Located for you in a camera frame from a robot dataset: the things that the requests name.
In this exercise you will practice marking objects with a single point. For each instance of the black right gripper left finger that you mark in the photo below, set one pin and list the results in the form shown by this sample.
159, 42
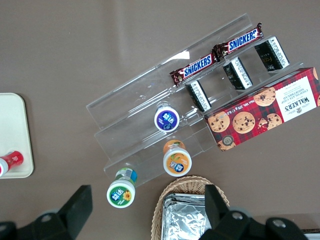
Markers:
75, 210

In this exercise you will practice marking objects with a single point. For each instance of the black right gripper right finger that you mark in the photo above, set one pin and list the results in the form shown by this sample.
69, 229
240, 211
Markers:
220, 217

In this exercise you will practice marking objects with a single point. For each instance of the light wicker basket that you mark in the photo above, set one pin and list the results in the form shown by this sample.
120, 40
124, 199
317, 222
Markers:
180, 183

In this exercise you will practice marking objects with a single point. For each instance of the beige plastic tray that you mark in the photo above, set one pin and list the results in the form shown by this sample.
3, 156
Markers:
12, 125

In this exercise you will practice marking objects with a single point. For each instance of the green label gum jar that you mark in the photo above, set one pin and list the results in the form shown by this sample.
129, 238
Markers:
120, 193

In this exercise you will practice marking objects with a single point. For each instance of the orange label gum jar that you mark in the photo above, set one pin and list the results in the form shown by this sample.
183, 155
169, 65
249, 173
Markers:
177, 162

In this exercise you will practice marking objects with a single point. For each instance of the red label gum jar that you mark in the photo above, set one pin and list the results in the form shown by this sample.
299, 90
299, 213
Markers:
12, 161

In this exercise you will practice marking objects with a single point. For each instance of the white snack bin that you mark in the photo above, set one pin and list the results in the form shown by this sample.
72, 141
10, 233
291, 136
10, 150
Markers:
313, 236

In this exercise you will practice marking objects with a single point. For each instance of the blue label gum jar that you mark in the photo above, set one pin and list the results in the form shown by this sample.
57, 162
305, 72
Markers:
166, 119

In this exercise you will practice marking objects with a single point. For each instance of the red Walkers shortbread box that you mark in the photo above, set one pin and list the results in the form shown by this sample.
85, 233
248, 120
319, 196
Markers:
262, 110

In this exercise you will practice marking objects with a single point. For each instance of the clear acrylic stepped shelf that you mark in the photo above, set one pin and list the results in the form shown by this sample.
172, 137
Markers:
130, 100

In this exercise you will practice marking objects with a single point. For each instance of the small black white box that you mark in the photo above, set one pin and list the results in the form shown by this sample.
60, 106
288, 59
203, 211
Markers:
237, 72
198, 96
272, 56

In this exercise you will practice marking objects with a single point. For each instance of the Snickers chocolate bar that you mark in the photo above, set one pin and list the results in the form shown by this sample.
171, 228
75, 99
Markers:
197, 66
241, 41

